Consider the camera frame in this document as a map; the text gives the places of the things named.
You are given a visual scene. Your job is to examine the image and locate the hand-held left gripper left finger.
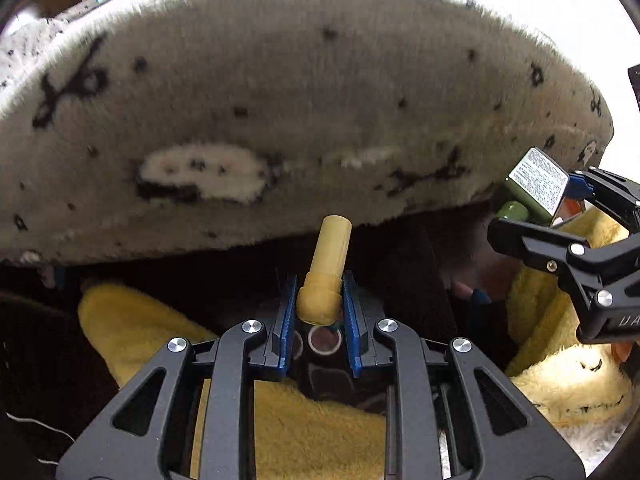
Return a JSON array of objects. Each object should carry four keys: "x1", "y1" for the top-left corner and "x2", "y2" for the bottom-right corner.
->
[{"x1": 56, "y1": 272, "x2": 301, "y2": 480}]

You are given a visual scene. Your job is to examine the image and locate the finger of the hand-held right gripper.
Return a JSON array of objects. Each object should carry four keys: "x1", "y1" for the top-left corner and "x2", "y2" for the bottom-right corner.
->
[
  {"x1": 487, "y1": 215, "x2": 640, "y2": 311},
  {"x1": 567, "y1": 167, "x2": 640, "y2": 236}
]

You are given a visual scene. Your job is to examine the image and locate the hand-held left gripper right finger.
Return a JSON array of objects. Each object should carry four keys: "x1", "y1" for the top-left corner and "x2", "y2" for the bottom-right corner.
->
[{"x1": 341, "y1": 271, "x2": 586, "y2": 480}]

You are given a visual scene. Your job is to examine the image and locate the yellow plastic marker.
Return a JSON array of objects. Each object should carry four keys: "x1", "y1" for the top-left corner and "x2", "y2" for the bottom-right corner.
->
[{"x1": 297, "y1": 215, "x2": 353, "y2": 325}]

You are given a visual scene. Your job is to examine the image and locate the dark green labelled bottle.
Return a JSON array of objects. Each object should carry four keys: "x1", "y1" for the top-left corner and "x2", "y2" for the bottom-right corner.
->
[{"x1": 492, "y1": 147, "x2": 571, "y2": 226}]

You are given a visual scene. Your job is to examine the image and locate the grey printed blanket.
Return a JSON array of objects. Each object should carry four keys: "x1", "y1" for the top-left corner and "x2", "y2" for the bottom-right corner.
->
[{"x1": 0, "y1": 0, "x2": 616, "y2": 266}]

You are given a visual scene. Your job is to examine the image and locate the white cable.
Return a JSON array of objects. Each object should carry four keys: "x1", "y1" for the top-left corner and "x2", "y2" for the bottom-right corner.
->
[{"x1": 5, "y1": 410, "x2": 66, "y2": 466}]

